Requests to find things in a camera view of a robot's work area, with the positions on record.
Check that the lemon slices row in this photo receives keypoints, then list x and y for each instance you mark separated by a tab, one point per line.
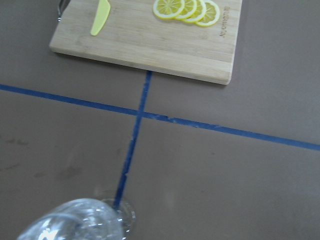
203	13

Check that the yellow plastic knife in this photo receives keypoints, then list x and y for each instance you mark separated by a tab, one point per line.
101	16

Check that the bamboo cutting board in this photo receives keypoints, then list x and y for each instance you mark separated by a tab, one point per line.
133	36

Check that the clear wine glass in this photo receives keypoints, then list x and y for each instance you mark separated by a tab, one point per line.
83	219

